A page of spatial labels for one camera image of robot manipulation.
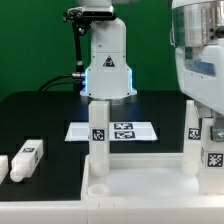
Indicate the white front rail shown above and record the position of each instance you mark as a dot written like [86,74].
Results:
[186,210]

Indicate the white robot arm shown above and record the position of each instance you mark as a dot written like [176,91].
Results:
[198,37]

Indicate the black camera stand pole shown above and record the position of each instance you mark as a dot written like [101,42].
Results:
[78,50]

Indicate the black camera on stand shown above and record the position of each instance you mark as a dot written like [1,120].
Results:
[90,13]

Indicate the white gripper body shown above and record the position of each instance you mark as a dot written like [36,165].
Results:
[203,79]

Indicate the white flat base plate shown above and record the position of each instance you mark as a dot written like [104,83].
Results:
[118,131]

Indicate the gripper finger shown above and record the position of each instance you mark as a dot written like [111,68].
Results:
[217,129]

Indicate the white desk top tray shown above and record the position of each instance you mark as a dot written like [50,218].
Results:
[143,175]

